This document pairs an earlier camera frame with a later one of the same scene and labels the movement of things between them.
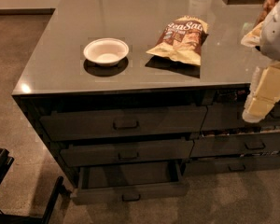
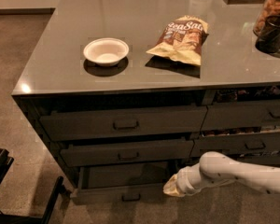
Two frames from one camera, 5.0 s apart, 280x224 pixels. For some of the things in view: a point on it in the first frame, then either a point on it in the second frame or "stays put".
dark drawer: x=119 y=181 stays put
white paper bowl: x=106 y=51 stays put
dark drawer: x=94 y=154 stays put
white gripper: x=276 y=32 -> x=182 y=181
